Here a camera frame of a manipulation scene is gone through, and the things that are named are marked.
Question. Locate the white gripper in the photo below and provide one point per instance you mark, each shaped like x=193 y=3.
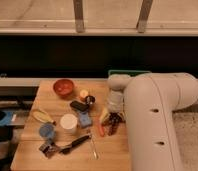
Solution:
x=114 y=105

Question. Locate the dark red grape bunch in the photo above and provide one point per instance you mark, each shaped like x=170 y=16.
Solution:
x=113 y=122

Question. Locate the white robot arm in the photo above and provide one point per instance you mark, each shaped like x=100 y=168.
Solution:
x=148 y=101

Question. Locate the red bowl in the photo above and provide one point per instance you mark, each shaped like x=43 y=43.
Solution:
x=63 y=87

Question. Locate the orange carrot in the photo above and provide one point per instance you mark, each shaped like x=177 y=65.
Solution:
x=101 y=130

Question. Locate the small dark metal cup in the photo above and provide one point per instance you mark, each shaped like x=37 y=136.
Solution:
x=89 y=100

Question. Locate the blue sponge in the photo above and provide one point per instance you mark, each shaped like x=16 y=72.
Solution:
x=84 y=119

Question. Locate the black rectangular block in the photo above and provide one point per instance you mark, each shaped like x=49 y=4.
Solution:
x=79 y=106

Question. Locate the white cup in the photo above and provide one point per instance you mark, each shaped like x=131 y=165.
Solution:
x=69 y=123

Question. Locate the silver fork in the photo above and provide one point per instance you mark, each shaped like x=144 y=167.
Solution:
x=93 y=147

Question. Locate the green plastic tray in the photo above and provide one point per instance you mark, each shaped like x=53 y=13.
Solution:
x=128 y=72

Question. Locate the yellow banana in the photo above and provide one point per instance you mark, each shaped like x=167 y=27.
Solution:
x=42 y=116

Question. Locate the metal clamp tool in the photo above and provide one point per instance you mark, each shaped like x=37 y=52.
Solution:
x=49 y=148

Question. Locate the blue object on floor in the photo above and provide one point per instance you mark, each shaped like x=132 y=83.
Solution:
x=9 y=118

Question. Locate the black handled spatula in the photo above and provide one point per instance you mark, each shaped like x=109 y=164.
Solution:
x=68 y=148

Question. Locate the left metal window post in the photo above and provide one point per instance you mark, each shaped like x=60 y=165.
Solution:
x=78 y=14

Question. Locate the metal window post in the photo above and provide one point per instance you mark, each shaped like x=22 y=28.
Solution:
x=78 y=14
x=144 y=15

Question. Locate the right metal window post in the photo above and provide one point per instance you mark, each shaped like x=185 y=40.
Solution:
x=144 y=15

